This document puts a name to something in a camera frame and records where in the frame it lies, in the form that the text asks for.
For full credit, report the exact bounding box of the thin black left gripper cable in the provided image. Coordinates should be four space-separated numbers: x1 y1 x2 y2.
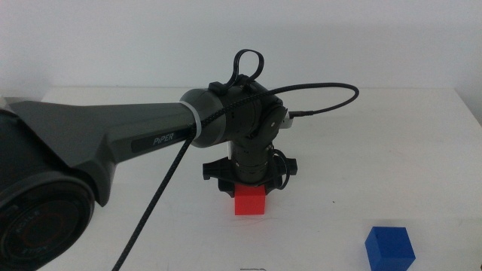
270 148 291 190

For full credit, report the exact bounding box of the white left arm cable tie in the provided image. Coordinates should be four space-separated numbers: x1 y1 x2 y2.
178 100 203 141

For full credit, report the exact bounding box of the red cube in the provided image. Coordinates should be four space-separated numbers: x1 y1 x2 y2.
233 183 267 216

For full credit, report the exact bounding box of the blue cube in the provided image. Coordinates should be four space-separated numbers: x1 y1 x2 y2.
364 226 416 271

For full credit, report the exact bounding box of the black looped left cable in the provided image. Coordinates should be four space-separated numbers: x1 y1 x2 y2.
227 48 265 88

